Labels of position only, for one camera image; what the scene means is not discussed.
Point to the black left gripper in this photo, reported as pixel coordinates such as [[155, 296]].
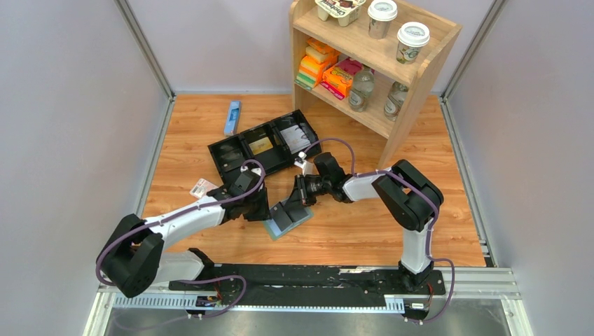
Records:
[[265, 212]]

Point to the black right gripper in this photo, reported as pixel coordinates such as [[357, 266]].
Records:
[[300, 192]]

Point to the teal leather card holder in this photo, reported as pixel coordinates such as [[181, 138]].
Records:
[[282, 221]]

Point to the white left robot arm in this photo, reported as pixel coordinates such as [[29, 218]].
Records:
[[135, 256]]

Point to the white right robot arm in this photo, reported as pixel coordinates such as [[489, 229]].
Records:
[[411, 198]]

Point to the silver VIP card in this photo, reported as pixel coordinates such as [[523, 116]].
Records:
[[295, 138]]

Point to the gold card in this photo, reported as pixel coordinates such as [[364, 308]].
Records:
[[261, 145]]

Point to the black three-compartment tray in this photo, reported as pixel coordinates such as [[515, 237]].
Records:
[[275, 144]]

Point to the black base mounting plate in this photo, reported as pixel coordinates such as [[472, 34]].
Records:
[[310, 285]]

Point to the blue rectangular box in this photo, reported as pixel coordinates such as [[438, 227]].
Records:
[[232, 118]]

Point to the orange snack box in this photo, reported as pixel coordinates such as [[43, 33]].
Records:
[[338, 78]]

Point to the glass bottle left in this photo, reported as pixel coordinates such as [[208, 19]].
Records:
[[361, 90]]

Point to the glass bottle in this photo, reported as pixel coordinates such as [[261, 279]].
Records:
[[395, 100], [361, 90]]

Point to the glass bottle right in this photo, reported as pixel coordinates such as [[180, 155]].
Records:
[[395, 100]]

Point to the stacked colourful sponges pack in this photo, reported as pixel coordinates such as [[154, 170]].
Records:
[[318, 58]]

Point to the chocolate pudding cup pack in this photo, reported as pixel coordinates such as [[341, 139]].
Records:
[[345, 11]]

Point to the paper coffee cup right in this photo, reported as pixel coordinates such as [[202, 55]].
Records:
[[412, 37]]

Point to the paper coffee cup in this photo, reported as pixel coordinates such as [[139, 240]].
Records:
[[412, 37], [381, 14]]

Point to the paper coffee cup left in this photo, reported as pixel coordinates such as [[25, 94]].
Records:
[[381, 14]]

